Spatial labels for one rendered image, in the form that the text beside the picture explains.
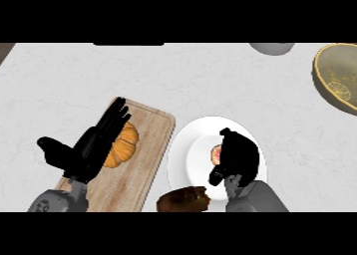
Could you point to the orange pumpkin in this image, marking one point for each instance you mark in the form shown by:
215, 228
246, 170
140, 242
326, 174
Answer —
124, 146

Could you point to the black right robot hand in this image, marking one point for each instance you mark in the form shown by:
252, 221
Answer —
240, 154

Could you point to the white plate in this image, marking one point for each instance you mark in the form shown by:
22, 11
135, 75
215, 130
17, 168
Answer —
196, 159

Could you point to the yellow olive bowl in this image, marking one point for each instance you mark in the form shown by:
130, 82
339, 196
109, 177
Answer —
344, 78

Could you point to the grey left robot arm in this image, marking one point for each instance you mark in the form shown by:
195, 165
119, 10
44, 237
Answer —
64, 197

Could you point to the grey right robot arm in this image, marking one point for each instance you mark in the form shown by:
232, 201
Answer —
252, 196

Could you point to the pale wooden cutting board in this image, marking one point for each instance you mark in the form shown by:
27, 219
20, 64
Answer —
137, 166

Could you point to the grey rounded object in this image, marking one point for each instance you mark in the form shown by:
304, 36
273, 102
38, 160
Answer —
273, 48

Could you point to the pink frosted cupcake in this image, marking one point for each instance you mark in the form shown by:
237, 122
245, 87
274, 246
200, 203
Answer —
215, 154

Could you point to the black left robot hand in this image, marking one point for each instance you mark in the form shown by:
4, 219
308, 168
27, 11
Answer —
91, 147

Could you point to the brown bread loaf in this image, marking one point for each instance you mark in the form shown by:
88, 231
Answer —
184, 200

